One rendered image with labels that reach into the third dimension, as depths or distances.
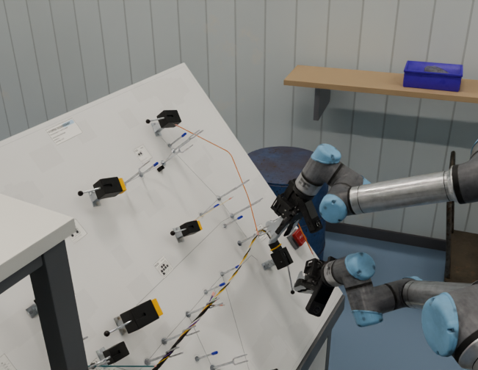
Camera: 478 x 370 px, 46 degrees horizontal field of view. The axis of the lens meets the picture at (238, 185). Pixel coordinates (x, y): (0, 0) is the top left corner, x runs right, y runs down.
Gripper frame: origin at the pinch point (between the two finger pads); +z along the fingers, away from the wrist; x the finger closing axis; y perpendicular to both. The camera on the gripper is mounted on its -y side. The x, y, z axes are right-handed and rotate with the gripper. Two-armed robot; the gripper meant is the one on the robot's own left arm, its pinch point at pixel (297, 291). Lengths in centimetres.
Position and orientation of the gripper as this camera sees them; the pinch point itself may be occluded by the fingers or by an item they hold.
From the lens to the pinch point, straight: 182.7
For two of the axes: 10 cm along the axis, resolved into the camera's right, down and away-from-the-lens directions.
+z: -4.2, 3.0, 8.6
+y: 2.5, -8.7, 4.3
